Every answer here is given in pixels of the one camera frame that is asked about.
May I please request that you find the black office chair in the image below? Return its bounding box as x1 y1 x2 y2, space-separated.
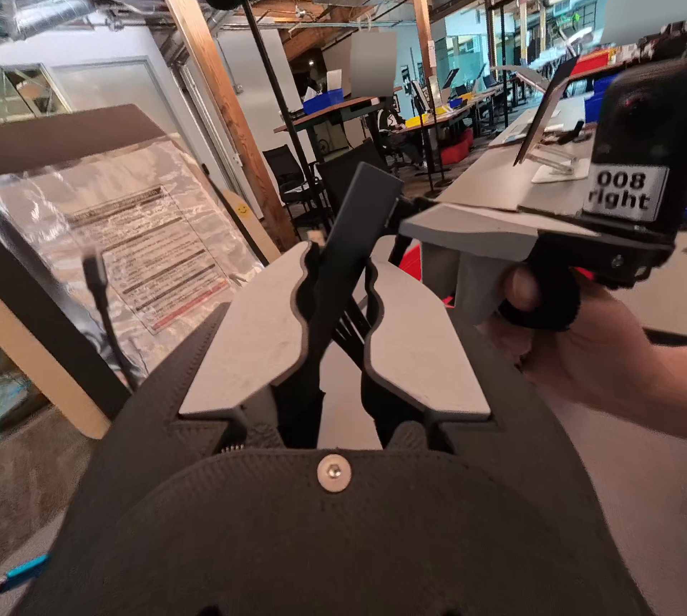
317 141 400 209

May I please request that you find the black mesh chair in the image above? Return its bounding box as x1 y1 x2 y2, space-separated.
262 144 329 233

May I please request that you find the black panel on white stand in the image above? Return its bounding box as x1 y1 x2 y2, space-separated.
491 55 591 184

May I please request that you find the blue braided cable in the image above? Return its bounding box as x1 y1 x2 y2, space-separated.
0 553 50 590

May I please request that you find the grey usb hub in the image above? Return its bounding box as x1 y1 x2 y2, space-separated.
82 161 404 397

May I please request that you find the black usb cable bundle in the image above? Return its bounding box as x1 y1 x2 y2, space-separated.
332 195 438 359

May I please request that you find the instruction sheet board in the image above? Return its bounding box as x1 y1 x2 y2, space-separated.
0 103 282 440

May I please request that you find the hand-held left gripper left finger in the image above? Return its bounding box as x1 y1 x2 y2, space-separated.
178 241 323 449

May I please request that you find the blue storage bin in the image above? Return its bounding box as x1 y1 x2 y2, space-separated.
584 74 618 123
302 88 345 116

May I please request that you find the red storage bin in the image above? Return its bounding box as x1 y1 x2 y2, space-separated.
440 128 476 166

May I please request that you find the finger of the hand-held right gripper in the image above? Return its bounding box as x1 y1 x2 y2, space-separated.
400 203 599 262

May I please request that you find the person's right hand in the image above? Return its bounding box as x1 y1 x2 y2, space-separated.
478 264 687 440

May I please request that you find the red plastic bin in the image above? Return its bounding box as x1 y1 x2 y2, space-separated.
400 244 457 308

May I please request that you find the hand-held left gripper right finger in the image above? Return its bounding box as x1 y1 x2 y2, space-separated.
363 257 492 447

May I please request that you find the wooden post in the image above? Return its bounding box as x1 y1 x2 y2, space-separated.
137 0 298 252

